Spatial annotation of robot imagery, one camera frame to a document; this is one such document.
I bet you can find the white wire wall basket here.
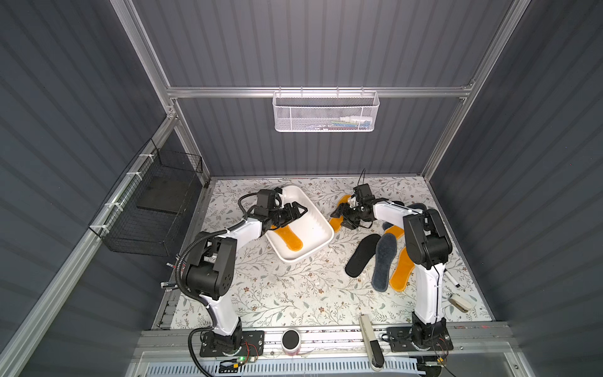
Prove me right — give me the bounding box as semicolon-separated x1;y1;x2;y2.
272;89;380;133

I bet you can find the black wire side basket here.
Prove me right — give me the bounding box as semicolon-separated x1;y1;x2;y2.
89;142;204;257

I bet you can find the black insole front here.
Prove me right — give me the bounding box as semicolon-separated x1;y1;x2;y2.
345;234;381;278

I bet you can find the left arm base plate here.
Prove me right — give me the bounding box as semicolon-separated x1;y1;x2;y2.
198;331;265;358

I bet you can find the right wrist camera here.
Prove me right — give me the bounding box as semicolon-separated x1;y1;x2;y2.
353;184;375;206

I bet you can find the grey fleece insole front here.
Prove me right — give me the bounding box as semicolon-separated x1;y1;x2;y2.
372;233;398;293

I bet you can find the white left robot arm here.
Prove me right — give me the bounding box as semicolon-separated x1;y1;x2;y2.
175;188;308;354

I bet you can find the white plastic storage box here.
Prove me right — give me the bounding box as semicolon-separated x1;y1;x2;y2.
265;185;334;264

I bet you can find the orange insole box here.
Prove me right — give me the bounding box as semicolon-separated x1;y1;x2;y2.
329;195;351;233

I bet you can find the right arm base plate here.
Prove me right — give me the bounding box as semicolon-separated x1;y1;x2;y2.
381;323;455;353

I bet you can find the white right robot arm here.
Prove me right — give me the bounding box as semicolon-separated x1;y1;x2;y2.
331;198;454;350

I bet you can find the white black handheld scraper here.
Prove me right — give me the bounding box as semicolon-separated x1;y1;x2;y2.
360;314;385;372

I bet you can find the orange insole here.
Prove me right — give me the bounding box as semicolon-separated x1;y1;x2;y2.
385;226;405;240
273;226;304;252
389;248;416;292

